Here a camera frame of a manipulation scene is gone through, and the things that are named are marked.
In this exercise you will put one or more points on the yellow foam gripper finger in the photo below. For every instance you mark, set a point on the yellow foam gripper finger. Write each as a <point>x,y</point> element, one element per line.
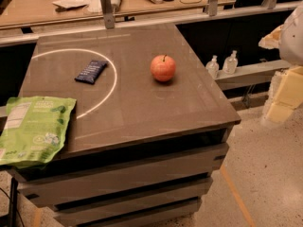
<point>284,96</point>
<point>271,40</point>

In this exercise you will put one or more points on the red apple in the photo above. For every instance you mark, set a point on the red apple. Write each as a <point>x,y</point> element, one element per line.
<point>163,68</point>

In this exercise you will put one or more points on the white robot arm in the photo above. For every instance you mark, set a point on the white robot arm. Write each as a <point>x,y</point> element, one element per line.
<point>291,38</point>

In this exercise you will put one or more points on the clear sanitizer bottle right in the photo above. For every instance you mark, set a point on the clear sanitizer bottle right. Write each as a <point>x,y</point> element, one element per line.
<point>230,63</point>

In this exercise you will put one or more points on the clear sanitizer bottle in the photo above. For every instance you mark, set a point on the clear sanitizer bottle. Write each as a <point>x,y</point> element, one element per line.
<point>212,67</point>
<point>230,63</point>

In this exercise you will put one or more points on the clear sanitizer bottle left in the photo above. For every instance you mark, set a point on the clear sanitizer bottle left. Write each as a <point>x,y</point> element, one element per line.
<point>212,67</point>

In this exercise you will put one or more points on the grey stacked table cabinet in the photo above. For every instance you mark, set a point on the grey stacked table cabinet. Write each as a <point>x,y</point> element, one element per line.
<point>138,150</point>

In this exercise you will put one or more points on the white paper sheets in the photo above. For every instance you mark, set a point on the white paper sheets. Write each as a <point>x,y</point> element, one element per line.
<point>79,2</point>

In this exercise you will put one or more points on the dark blue snack bar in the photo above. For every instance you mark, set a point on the dark blue snack bar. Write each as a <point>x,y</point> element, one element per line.
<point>91,72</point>

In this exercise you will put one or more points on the green snack bag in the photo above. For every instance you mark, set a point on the green snack bag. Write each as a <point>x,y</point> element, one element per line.
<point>35,130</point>

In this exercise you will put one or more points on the wooden background desk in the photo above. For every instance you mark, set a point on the wooden background desk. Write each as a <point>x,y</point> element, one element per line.
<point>30,13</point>

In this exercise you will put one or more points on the grey metal shelf rail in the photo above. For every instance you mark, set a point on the grey metal shelf rail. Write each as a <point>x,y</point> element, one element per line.
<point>250,74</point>

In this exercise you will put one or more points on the grey metal post left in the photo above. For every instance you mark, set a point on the grey metal post left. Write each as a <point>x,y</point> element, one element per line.
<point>108,15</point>

